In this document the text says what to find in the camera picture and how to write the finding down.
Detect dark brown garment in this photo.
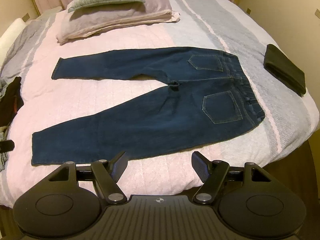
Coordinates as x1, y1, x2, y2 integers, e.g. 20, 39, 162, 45
0, 76, 24, 128

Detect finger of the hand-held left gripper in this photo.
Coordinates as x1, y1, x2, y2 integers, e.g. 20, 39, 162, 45
0, 141, 15, 153

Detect pink and grey striped bedspread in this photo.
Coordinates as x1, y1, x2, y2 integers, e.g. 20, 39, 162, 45
0, 0, 318, 208

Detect white quilted headboard cushion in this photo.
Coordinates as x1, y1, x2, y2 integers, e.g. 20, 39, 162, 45
0, 17, 27, 55

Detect dark blue jeans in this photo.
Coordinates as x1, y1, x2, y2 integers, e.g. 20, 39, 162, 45
31, 46, 265, 167

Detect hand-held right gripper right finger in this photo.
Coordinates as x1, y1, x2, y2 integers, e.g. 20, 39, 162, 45
191, 151, 288, 204

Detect black garment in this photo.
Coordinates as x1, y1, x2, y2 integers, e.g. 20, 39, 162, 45
263, 44, 307, 96

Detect grey knit garment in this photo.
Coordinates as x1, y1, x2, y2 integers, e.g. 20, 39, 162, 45
0, 126, 12, 173

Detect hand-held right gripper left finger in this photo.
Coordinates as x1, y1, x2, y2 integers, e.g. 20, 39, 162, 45
32, 151, 128, 204

